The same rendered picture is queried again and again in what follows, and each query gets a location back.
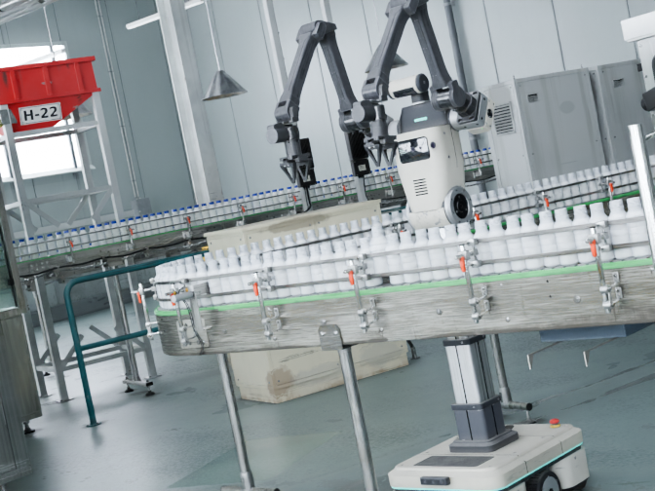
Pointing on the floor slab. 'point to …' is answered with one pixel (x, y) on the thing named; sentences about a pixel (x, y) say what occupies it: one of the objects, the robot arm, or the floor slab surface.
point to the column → (190, 101)
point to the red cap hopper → (39, 73)
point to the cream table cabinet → (307, 374)
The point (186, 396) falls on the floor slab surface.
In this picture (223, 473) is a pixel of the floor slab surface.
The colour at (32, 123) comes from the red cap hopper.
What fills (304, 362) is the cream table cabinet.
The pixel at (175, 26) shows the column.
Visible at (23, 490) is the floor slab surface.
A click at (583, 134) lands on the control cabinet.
